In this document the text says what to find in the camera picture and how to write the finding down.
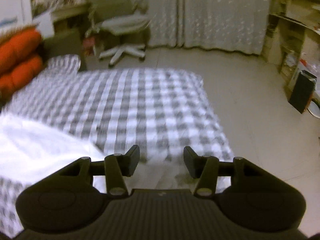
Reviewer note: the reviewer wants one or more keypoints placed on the grey white checkered bedspread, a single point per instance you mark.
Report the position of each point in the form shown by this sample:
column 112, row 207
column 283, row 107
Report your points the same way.
column 160, row 110

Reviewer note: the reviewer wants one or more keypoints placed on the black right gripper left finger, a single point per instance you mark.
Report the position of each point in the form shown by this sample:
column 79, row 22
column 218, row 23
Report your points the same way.
column 118, row 166

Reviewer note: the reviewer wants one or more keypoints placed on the white swivel office chair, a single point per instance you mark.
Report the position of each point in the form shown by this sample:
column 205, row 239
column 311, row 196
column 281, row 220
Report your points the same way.
column 121, row 25

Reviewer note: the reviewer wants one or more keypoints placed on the wooden shelf unit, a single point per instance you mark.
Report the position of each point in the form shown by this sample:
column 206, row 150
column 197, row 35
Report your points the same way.
column 292, row 37

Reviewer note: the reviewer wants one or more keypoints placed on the upper red puffy cushion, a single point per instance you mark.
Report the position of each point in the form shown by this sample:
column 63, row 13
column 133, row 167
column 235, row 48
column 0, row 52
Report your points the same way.
column 18, row 48

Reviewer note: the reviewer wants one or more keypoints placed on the lower red puffy cushion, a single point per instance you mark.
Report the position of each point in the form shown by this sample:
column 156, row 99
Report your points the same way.
column 20, row 76

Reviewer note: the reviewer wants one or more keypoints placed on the white knit garment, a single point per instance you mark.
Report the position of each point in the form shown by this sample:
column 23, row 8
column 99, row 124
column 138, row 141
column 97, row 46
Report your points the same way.
column 31, row 151

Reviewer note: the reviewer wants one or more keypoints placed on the grey star pattern curtain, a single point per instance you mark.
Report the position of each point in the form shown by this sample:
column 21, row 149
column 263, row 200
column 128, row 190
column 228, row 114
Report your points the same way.
column 231, row 25

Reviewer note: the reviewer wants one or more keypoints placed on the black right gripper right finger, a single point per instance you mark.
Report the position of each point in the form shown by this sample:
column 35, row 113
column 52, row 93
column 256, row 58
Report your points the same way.
column 205, row 169

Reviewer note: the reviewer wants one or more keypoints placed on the black bag on floor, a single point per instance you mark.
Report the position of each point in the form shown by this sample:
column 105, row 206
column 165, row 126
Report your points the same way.
column 303, row 90

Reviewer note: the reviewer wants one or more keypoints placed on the red puffy cushion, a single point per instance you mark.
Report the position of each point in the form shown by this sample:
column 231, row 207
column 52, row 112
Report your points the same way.
column 20, row 76
column 18, row 48

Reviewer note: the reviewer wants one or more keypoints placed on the dark green sofa armrest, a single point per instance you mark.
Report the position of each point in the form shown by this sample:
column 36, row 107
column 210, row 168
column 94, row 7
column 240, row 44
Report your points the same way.
column 63, row 43

